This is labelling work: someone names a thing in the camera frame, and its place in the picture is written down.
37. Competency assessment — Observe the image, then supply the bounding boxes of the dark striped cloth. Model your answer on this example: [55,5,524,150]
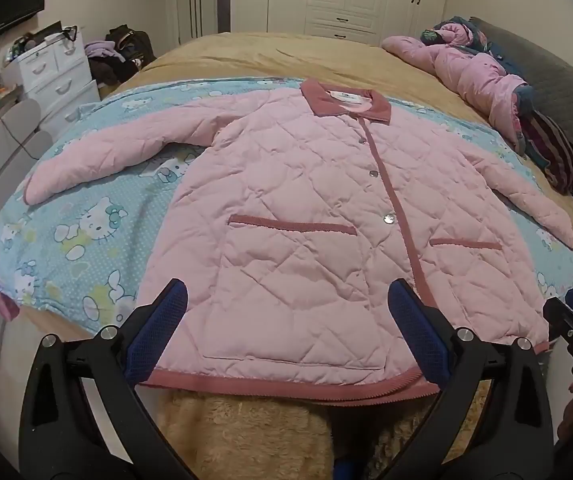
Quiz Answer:
[519,110,573,196]

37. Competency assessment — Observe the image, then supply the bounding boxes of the purple cloth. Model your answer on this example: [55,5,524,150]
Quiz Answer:
[83,40,118,62]

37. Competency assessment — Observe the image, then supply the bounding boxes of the black bag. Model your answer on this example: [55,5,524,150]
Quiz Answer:
[105,24,156,84]

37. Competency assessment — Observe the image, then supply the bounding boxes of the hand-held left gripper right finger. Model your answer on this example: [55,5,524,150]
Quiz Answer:
[377,278,555,480]

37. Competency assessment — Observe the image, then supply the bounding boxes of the pink comforter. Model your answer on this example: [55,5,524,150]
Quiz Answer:
[381,17,535,154]

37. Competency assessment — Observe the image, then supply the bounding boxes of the pink quilted jacket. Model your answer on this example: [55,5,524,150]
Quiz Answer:
[25,78,573,404]

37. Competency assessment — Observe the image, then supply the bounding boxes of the white drawer cabinet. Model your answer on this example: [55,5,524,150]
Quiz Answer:
[15,30,102,137]

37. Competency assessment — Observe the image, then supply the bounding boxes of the tan bed sheet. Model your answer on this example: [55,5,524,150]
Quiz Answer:
[16,31,573,346]

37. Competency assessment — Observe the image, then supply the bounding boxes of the beige fluffy blanket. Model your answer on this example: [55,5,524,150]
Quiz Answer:
[159,389,492,480]

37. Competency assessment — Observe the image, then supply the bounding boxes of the blue cartoon print blanket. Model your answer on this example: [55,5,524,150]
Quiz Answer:
[0,76,573,337]

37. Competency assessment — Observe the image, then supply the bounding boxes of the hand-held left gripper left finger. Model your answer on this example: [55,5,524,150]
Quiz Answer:
[19,278,198,480]

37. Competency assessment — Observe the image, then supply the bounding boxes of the white door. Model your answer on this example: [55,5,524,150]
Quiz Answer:
[175,0,218,47]

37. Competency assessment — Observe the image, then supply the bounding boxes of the grey quilted headboard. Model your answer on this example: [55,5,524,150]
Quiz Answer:
[471,17,573,221]

